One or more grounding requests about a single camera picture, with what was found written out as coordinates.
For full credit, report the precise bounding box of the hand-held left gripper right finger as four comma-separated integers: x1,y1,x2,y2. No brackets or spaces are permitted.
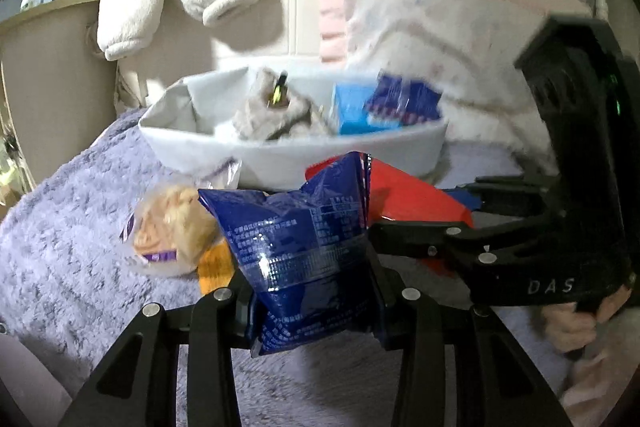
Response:
370,257,576,427

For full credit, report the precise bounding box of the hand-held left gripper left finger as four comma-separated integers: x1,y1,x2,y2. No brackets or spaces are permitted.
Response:
60,277,261,427

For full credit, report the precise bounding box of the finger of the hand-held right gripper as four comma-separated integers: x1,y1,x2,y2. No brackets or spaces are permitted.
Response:
450,177,561,223
367,221,501,273

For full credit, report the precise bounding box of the red snack packet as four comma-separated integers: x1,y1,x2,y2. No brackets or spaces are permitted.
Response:
305,154,475,275

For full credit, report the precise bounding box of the orange snack packet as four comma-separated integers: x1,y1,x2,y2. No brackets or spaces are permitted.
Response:
196,239,238,298

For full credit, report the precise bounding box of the blue snack packet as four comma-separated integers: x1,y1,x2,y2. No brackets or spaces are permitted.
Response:
364,69,443,128
197,151,388,358

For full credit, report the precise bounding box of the light blue cartoon carton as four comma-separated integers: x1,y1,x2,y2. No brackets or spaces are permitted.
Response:
331,83,401,136

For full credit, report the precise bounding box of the white fabric storage bin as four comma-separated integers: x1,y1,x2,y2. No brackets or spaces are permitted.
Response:
137,57,448,192

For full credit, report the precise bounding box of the plaid fabric pouch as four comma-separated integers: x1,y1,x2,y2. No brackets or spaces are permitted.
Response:
231,67,341,142

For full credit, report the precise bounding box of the person's right forearm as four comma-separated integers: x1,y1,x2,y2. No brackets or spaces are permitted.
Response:
560,342,640,427

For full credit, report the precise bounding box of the person's right hand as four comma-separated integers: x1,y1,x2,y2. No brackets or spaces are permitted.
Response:
542,287,633,360

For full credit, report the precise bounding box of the purple-striped bread packet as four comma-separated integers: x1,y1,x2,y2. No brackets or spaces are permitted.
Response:
119,157,243,278

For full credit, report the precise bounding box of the floral pillow with pink ruffle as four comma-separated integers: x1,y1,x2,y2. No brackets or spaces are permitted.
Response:
319,0,591,178

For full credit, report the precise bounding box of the purple fleece blanket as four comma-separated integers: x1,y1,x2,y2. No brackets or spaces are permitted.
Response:
0,107,591,427

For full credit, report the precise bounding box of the beige wooden cabinet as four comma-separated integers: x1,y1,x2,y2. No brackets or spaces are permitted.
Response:
0,0,121,208

